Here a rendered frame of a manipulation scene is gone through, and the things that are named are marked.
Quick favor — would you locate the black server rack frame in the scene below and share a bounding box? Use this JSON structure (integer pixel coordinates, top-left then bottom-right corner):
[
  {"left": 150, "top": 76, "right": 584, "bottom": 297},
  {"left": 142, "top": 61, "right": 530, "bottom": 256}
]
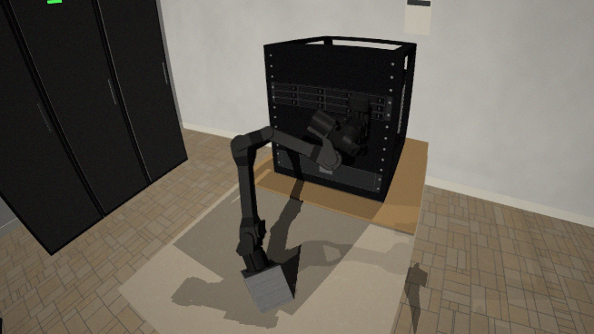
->
[{"left": 263, "top": 36, "right": 417, "bottom": 203}]

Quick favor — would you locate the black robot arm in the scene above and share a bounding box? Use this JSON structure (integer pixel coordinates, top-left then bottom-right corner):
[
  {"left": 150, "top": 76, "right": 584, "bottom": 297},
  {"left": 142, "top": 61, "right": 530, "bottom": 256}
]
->
[{"left": 231, "top": 109, "right": 361, "bottom": 273}]

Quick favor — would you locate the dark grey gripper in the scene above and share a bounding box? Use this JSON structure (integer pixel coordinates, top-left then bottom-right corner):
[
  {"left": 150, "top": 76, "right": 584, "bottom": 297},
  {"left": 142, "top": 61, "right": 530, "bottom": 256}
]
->
[{"left": 342, "top": 94, "right": 370, "bottom": 156}]

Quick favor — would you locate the light brown wooden board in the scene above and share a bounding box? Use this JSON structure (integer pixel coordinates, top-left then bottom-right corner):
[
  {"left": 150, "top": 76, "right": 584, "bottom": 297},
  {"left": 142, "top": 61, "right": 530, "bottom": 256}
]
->
[{"left": 253, "top": 137, "right": 429, "bottom": 234}]

